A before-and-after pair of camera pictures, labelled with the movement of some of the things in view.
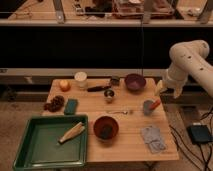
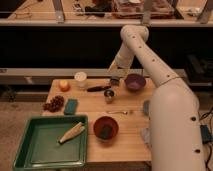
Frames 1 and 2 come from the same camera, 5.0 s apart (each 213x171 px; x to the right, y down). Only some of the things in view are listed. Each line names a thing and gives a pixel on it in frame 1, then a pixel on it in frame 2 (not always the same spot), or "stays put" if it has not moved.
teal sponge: (71, 106) stays put
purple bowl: (134, 83) stays put
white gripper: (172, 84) -> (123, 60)
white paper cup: (81, 78) stays put
